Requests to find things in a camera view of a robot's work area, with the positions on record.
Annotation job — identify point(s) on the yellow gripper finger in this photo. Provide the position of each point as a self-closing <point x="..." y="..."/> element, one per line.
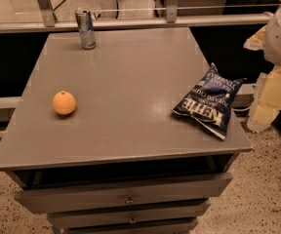
<point x="256" y="41"/>
<point x="267" y="101"/>

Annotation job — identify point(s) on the blue Kettle chip bag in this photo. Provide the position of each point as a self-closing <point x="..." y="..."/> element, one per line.
<point x="209" y="102"/>

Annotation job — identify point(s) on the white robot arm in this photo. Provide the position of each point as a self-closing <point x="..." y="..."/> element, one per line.
<point x="272" y="39"/>

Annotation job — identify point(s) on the silver blue redbull can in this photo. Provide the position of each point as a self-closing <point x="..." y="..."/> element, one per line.
<point x="85" y="28"/>

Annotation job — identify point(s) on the top grey drawer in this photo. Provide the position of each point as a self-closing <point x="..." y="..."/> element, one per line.
<point x="128" y="193"/>

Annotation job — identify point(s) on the grey drawer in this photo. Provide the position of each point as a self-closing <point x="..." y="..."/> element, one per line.
<point x="128" y="193"/>
<point x="170" y="226"/>
<point x="130" y="215"/>

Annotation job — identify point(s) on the grey drawer cabinet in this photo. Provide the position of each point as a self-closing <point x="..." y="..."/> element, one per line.
<point x="123" y="127"/>

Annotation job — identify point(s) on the middle grey drawer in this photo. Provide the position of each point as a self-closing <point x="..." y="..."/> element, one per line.
<point x="130" y="215"/>

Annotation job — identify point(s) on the bottom grey drawer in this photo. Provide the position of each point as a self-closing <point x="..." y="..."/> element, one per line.
<point x="170" y="226"/>

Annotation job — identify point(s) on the orange fruit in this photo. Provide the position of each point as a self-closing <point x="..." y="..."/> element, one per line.
<point x="64" y="103"/>

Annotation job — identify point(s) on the grey metal railing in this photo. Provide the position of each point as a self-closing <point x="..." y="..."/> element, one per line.
<point x="59" y="15"/>

